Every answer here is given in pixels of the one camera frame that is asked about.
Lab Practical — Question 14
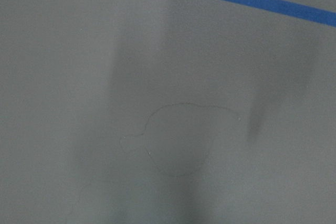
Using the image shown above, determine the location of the brown paper table cover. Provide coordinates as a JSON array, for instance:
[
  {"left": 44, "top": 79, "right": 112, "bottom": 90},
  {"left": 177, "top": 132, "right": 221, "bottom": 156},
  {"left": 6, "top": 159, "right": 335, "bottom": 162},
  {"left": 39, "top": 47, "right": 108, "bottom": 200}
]
[{"left": 1, "top": 0, "right": 335, "bottom": 223}]

